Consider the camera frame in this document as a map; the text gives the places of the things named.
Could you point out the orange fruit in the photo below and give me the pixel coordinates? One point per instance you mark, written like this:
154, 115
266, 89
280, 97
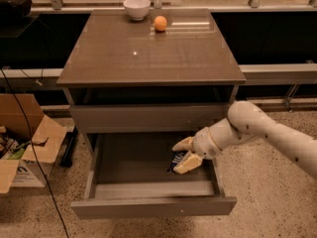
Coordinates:
160, 23

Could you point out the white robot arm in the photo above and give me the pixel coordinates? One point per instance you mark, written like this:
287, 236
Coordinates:
244, 122

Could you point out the open grey middle drawer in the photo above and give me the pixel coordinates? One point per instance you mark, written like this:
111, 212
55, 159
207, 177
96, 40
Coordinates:
129, 177

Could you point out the grey drawer cabinet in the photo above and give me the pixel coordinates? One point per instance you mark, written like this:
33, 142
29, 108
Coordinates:
119, 61

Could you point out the black object on shelf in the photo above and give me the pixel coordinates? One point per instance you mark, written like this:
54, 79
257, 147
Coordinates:
15, 10

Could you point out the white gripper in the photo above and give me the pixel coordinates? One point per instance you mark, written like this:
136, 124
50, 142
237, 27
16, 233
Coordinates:
202, 145

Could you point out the closed grey upper drawer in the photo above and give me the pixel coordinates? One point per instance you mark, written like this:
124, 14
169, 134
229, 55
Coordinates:
145, 118

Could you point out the white ceramic bowl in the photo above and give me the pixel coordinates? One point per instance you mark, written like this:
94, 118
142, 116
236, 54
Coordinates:
137, 9

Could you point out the open cardboard box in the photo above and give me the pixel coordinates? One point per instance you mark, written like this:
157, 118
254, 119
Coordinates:
26, 124

